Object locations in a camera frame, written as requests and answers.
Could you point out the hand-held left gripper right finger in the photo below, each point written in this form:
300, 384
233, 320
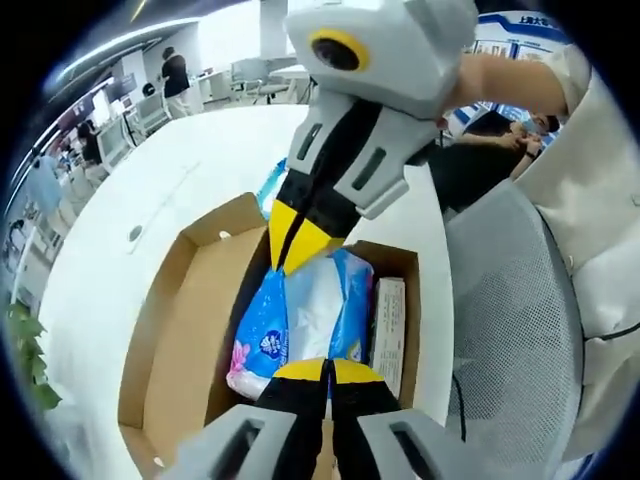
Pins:
365, 430

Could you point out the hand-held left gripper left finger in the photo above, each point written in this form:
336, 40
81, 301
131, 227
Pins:
295, 430

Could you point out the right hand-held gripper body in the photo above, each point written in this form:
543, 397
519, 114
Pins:
395, 55

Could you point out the blue wet wipes pack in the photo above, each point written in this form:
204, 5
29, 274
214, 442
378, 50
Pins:
272, 185

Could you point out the blue soft tissue pack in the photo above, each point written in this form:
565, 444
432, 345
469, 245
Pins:
260, 345

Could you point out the white medicine box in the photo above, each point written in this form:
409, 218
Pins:
390, 330

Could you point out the brown cardboard shoe box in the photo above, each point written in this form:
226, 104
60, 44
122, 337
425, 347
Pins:
180, 325

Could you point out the blue framed display board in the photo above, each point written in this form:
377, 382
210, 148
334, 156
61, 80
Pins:
525, 37

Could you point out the white office chair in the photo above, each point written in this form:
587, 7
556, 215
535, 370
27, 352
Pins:
147, 115
114, 142

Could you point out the grey mesh office chair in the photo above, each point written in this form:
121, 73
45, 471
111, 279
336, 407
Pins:
510, 280

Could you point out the round table grommet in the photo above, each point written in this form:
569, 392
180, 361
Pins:
135, 233

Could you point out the operator in white shirt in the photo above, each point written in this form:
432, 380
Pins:
600, 225

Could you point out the green plant in white pot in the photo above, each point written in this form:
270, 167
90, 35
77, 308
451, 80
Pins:
30, 350

